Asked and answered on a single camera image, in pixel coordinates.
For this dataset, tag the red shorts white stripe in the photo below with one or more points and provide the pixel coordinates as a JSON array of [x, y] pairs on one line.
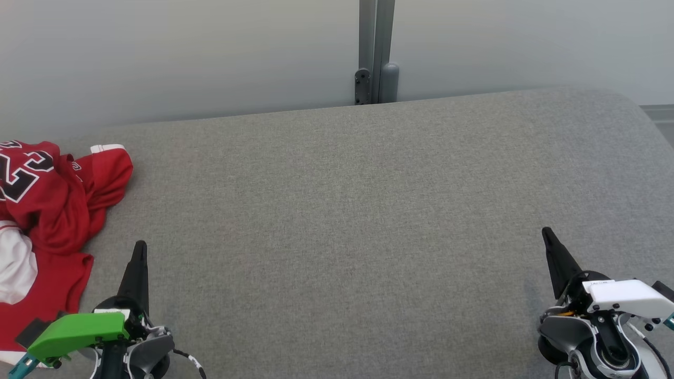
[[47, 295]]

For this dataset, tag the grey fabric sofa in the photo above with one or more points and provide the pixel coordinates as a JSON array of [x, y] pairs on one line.
[[342, 210]]

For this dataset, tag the grey metal post bracket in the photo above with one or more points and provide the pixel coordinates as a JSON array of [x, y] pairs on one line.
[[375, 37]]

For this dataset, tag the grey rounded cylinder post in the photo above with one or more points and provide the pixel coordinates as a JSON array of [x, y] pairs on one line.
[[389, 84]]

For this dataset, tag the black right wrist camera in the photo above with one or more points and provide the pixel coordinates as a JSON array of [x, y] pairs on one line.
[[664, 291]]

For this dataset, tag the red basketball jersey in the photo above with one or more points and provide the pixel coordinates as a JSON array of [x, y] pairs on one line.
[[63, 210]]

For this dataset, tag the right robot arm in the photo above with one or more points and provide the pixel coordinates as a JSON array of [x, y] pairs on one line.
[[605, 358]]

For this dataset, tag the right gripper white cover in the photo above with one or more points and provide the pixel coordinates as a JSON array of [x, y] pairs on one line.
[[626, 297]]

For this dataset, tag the dark hinge bracket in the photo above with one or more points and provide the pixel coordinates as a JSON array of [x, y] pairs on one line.
[[362, 87]]

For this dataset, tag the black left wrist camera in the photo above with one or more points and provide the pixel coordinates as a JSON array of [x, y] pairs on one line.
[[34, 331]]

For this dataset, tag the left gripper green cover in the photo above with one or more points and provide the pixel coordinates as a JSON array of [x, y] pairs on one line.
[[79, 331]]

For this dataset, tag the grey baseboard rail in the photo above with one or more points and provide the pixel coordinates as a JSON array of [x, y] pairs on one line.
[[658, 113]]

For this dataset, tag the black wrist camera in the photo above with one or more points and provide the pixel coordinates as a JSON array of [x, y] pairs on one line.
[[664, 291], [34, 331]]

